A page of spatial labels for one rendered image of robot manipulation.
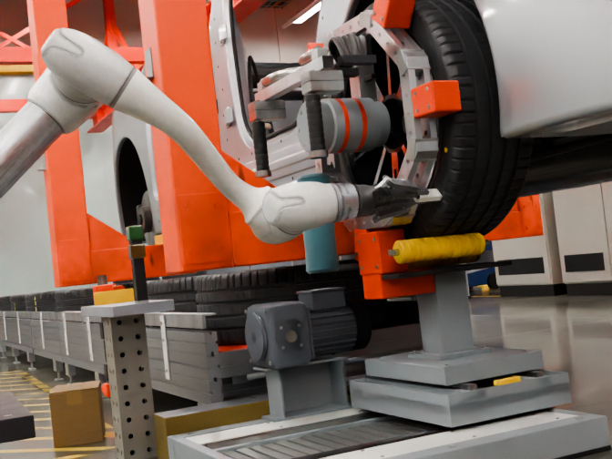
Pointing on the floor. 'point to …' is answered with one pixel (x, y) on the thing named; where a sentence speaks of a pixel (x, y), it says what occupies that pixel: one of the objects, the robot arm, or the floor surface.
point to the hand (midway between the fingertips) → (426, 195)
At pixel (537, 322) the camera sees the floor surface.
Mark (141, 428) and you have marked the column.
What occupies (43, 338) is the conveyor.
